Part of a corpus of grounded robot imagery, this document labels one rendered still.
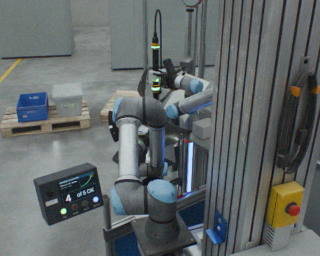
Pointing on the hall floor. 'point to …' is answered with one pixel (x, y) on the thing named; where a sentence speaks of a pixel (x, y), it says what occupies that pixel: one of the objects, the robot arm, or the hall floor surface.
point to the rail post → (110, 248)
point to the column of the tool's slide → (191, 42)
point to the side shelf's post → (204, 168)
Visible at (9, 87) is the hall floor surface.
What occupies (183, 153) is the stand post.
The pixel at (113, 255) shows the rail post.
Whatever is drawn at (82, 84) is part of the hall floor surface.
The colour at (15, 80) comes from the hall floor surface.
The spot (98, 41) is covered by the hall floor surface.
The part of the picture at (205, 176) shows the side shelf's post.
